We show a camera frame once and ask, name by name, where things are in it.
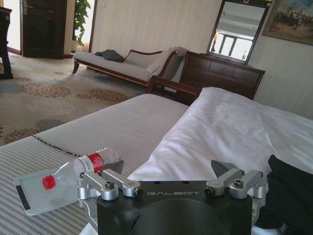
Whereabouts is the clear bottle with red cap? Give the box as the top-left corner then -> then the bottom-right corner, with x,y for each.
41,146 -> 123,191

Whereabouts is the dark framed mirror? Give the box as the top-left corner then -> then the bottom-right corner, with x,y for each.
206,0 -> 272,65

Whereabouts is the dark wooden dresser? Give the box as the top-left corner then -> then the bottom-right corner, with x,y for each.
180,50 -> 266,100

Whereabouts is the framed landscape painting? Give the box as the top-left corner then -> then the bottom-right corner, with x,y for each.
261,0 -> 313,40

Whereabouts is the white towel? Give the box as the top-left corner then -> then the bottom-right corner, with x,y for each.
146,47 -> 183,74

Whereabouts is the dark wooden chair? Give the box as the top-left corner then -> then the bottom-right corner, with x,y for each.
146,75 -> 202,106

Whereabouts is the white duvet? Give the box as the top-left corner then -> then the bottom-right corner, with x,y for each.
254,100 -> 313,164

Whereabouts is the dark grey garment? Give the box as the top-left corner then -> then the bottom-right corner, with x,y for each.
94,49 -> 125,62

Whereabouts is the clear plastic tray black strip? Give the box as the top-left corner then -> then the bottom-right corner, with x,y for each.
13,168 -> 79,216

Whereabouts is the dark wooden door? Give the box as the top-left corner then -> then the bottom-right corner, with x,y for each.
21,0 -> 67,59

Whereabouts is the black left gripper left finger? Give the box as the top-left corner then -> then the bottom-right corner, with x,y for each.
77,160 -> 144,201

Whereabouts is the bed with striped sheet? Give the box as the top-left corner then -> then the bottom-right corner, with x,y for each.
0,93 -> 313,235

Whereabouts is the dark wooden cabinet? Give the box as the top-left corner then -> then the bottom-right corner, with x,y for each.
0,6 -> 14,79

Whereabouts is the black garment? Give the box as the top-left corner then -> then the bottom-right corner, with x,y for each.
258,154 -> 313,235

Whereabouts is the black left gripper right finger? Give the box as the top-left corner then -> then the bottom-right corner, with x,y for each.
206,160 -> 268,199

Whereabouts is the white pillow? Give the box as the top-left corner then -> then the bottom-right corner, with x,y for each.
128,87 -> 273,182

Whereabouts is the grey chaise longue wooden frame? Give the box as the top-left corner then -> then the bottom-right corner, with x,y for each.
71,46 -> 190,87

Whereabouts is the thin dark patterned cord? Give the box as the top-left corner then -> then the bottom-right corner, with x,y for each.
31,134 -> 85,158

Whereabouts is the green potted plant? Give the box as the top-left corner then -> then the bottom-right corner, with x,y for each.
72,0 -> 91,47

